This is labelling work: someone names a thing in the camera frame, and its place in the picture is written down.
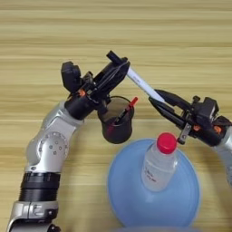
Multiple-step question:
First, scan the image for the blue plastic plate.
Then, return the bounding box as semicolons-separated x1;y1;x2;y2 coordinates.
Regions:
107;138;201;229

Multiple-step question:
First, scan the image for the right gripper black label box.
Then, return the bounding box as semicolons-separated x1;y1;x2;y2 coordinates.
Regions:
194;95;220;121

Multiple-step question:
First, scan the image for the red and black pen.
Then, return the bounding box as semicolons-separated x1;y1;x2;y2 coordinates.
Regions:
105;96;140;135

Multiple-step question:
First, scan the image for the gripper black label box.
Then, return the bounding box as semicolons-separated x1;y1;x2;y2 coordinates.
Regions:
194;95;220;121
61;61;82;93

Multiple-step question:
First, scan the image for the grey robot torso edge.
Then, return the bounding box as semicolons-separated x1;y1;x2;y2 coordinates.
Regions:
111;226;194;232

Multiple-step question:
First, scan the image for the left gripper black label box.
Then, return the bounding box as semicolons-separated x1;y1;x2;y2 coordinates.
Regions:
61;61;82;93

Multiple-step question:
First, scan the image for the black mesh pen cup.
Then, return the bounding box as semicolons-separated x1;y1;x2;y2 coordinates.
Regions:
97;95;135;145

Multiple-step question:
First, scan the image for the clear bottle with red cap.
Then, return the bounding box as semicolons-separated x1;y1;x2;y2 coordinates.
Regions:
140;131;179;193

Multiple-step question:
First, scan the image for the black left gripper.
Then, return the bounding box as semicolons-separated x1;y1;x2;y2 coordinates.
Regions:
63;59;131;121

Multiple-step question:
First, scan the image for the white marker with black cap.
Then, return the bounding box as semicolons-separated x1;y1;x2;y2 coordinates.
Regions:
106;50;166;103

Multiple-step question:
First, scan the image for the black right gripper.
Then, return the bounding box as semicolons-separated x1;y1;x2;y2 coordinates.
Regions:
149;89;232;148

